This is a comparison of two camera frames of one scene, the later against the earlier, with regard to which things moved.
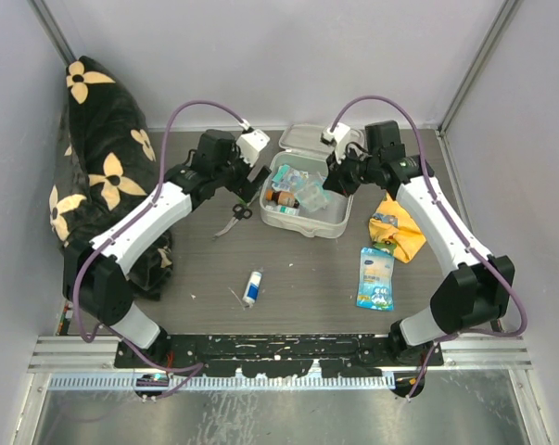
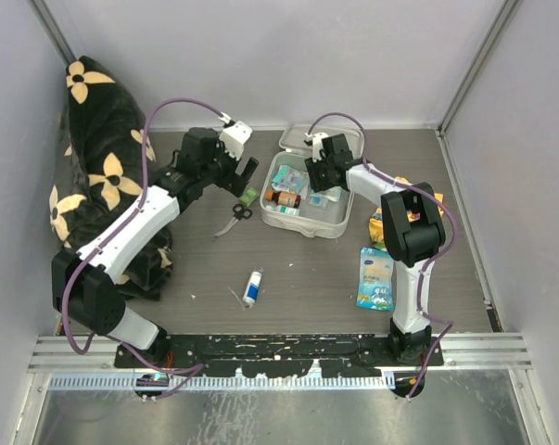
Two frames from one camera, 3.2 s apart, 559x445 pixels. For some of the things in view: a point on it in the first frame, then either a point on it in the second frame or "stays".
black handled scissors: x=239 y=213 stays
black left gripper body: x=233 y=175 stays
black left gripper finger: x=257 y=179 → x=239 y=183
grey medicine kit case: x=293 y=199 stays
